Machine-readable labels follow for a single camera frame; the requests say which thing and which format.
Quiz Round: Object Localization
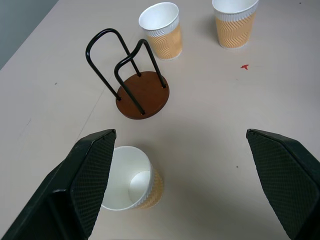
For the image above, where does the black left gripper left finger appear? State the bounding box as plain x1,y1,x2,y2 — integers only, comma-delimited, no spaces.
0,128,117,240

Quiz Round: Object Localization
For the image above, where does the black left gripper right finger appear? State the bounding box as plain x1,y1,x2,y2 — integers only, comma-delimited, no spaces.
245,128,320,240

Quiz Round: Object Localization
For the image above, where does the orange ribbed paper cup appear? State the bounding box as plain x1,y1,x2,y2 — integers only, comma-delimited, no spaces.
100,145,165,212
211,0,260,50
138,2,183,61

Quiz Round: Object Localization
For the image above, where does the wire cup holder wooden base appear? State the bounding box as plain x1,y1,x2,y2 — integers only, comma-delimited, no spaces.
85,28,171,120

